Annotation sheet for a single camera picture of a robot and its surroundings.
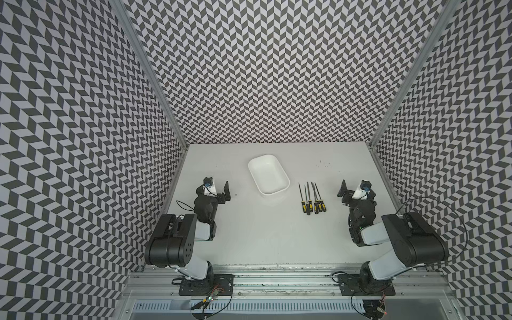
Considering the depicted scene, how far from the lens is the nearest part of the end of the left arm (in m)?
0.71

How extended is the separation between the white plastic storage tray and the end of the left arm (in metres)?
0.18

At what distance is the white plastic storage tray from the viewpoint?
1.00 m
